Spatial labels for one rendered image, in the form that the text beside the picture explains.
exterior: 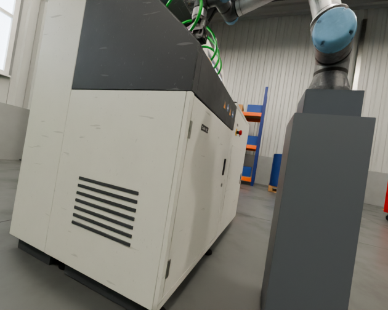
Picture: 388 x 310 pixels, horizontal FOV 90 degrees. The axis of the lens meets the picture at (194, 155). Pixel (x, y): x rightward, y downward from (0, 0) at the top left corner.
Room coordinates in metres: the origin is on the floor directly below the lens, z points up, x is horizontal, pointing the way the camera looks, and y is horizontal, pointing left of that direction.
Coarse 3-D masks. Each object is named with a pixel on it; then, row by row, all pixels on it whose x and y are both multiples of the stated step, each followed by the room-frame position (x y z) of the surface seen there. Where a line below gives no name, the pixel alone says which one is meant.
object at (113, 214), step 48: (96, 96) 0.78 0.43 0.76; (144, 96) 0.69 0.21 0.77; (192, 96) 0.63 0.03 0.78; (96, 144) 0.76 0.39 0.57; (144, 144) 0.67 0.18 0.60; (96, 192) 0.74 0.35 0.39; (144, 192) 0.66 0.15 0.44; (48, 240) 0.83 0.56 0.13; (96, 240) 0.73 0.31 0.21; (144, 240) 0.65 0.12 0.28; (96, 288) 0.75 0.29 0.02; (144, 288) 0.64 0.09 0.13
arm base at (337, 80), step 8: (320, 72) 0.75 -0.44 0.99; (328, 72) 0.73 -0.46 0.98; (336, 72) 0.72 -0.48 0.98; (344, 72) 0.72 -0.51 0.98; (312, 80) 0.78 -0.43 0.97; (320, 80) 0.74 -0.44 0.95; (328, 80) 0.72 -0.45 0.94; (336, 80) 0.71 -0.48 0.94; (344, 80) 0.71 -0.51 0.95; (312, 88) 0.75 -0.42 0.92; (320, 88) 0.72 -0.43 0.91; (328, 88) 0.71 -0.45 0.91; (336, 88) 0.70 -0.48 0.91; (344, 88) 0.70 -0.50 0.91
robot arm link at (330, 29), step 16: (320, 0) 0.66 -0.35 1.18; (336, 0) 0.64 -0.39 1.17; (320, 16) 0.64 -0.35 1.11; (336, 16) 0.60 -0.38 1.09; (352, 16) 0.58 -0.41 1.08; (320, 32) 0.63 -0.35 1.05; (336, 32) 0.60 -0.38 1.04; (352, 32) 0.59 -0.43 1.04; (320, 48) 0.65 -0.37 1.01; (336, 48) 0.63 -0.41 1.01
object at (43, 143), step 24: (72, 0) 0.87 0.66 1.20; (48, 24) 0.93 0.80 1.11; (72, 24) 0.86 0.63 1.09; (48, 48) 0.92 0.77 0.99; (72, 48) 0.85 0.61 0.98; (48, 72) 0.91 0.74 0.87; (72, 72) 0.84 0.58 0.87; (48, 96) 0.90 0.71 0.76; (48, 120) 0.89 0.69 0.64; (24, 144) 0.95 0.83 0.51; (48, 144) 0.87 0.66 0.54; (24, 168) 0.93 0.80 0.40; (48, 168) 0.86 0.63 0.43; (24, 192) 0.92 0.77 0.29; (48, 192) 0.85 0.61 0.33; (24, 216) 0.91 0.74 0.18; (48, 216) 0.84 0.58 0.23; (24, 240) 0.90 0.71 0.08; (48, 264) 0.87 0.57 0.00
